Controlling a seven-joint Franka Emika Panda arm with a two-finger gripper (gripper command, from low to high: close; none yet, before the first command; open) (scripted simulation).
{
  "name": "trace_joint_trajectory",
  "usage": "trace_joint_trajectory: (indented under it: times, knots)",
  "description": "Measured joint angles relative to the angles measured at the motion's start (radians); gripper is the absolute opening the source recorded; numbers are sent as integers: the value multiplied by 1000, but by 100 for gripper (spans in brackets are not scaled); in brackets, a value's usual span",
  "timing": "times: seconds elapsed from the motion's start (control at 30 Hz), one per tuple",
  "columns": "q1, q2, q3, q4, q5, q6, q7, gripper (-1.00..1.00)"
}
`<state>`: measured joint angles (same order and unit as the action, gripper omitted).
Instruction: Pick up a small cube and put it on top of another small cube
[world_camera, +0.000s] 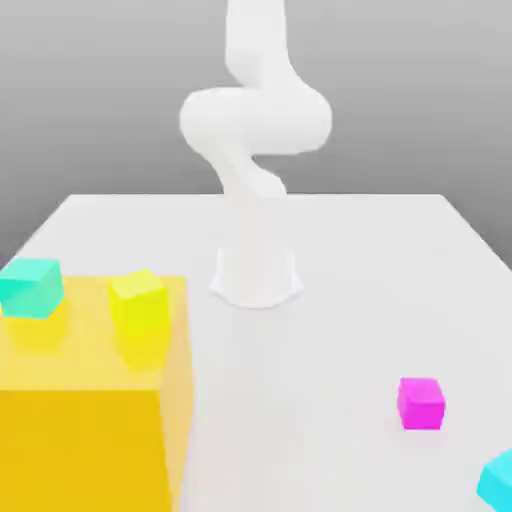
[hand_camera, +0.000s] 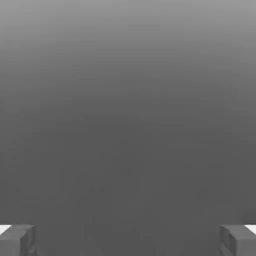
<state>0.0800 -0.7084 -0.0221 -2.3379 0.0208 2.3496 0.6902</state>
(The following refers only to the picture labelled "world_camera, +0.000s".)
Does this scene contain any small magenta cube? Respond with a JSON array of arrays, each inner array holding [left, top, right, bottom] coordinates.
[[396, 376, 446, 432]]

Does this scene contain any small teal cube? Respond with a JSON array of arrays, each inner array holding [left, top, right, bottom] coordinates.
[[0, 257, 66, 320]]

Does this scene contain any small cyan cube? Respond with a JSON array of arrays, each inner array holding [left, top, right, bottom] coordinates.
[[475, 449, 512, 512]]

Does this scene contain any large yellow box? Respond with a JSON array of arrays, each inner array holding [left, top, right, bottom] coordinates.
[[0, 274, 196, 512]]

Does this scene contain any small yellow cube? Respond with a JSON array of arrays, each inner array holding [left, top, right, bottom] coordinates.
[[107, 268, 170, 338]]

